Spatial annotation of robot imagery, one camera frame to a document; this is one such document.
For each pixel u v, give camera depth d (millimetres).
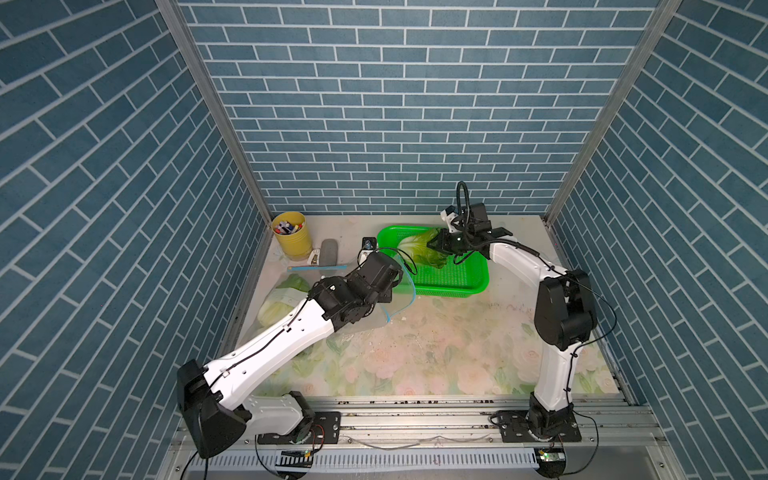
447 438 729
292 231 1010
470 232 750
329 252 1081
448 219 883
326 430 732
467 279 1023
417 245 956
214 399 380
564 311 525
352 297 496
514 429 736
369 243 635
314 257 1050
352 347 879
